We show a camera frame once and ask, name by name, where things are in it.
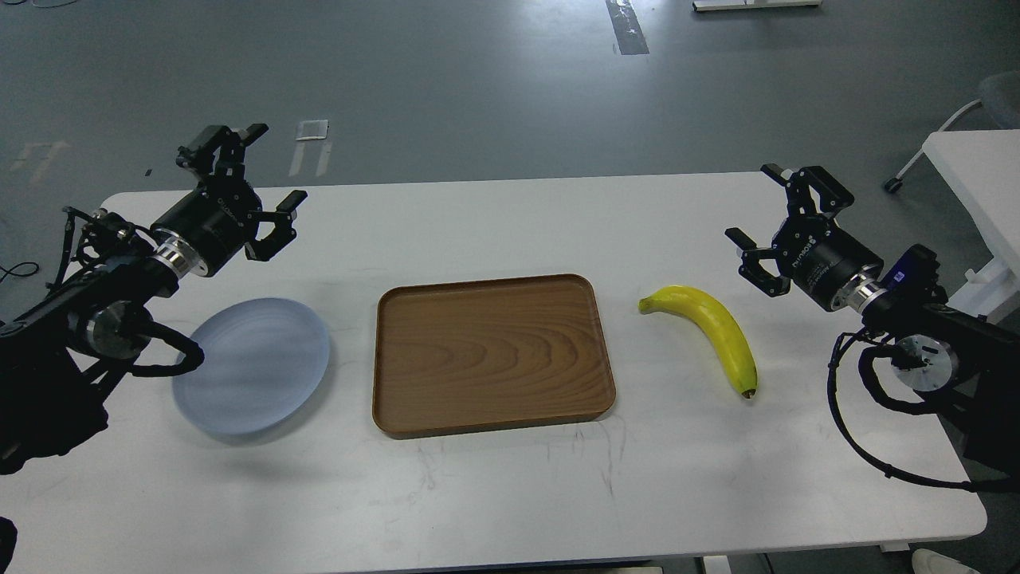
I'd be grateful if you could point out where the light blue round plate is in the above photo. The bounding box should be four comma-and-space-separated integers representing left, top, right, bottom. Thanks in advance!
172, 297, 332, 437

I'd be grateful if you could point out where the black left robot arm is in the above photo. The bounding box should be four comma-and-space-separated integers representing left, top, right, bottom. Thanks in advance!
1, 124, 307, 475

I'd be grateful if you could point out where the yellow banana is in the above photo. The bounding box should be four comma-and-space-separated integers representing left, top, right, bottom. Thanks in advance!
638, 285, 759, 400

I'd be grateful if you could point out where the brown wooden tray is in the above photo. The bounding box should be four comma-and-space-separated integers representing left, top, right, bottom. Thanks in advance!
372, 273, 617, 439

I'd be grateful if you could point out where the white furniture base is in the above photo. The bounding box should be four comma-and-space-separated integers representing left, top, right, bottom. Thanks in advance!
692, 0, 824, 12

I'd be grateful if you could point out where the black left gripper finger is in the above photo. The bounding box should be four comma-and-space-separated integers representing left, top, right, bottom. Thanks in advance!
176, 123, 269, 198
244, 190, 308, 262

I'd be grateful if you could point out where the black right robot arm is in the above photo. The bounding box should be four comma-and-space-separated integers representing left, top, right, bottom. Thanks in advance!
725, 163, 1018, 493

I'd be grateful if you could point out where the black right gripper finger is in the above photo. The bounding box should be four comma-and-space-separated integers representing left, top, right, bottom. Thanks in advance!
724, 226, 791, 297
760, 163, 855, 234

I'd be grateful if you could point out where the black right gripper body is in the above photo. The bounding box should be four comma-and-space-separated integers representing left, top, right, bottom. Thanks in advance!
772, 219, 883, 312

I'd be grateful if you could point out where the grey office chair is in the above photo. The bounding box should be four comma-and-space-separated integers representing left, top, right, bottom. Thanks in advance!
883, 70, 1020, 194

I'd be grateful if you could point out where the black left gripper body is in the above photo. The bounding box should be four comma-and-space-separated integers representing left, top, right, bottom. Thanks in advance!
151, 179, 262, 277

